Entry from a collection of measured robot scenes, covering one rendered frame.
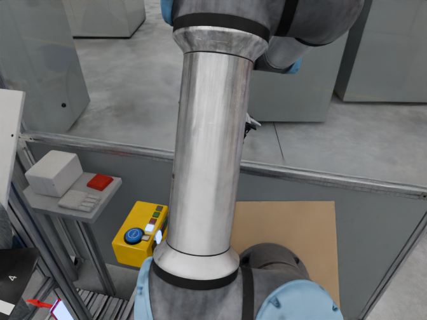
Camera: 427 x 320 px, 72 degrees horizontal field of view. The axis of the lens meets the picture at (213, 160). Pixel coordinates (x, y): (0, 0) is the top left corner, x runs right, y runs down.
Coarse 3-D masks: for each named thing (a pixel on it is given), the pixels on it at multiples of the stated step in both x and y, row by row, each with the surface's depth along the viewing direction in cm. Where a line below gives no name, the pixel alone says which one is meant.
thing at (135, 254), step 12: (144, 204) 87; (156, 204) 87; (132, 216) 84; (144, 216) 84; (132, 228) 80; (144, 228) 80; (156, 228) 80; (120, 240) 77; (156, 240) 81; (120, 252) 78; (132, 252) 77; (144, 252) 75; (132, 264) 80
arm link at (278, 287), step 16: (256, 272) 40; (272, 272) 41; (288, 272) 42; (256, 288) 37; (272, 288) 37; (288, 288) 36; (304, 288) 36; (320, 288) 38; (256, 304) 36; (272, 304) 34; (288, 304) 34; (304, 304) 35; (320, 304) 35; (336, 304) 37
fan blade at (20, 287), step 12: (0, 252) 61; (12, 252) 61; (24, 252) 61; (36, 252) 60; (0, 264) 59; (12, 264) 59; (24, 264) 59; (0, 276) 58; (24, 276) 57; (0, 288) 56; (12, 288) 56; (24, 288) 56; (12, 300) 55; (0, 312) 54
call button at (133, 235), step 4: (128, 232) 78; (132, 232) 78; (136, 232) 78; (140, 232) 78; (128, 236) 77; (132, 236) 77; (136, 236) 77; (140, 236) 77; (128, 240) 76; (132, 240) 76; (136, 240) 76
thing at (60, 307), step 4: (60, 304) 53; (56, 308) 52; (60, 308) 53; (64, 308) 54; (56, 312) 52; (60, 312) 53; (64, 312) 54; (68, 312) 55; (56, 316) 52; (60, 316) 53; (64, 316) 54; (68, 316) 55
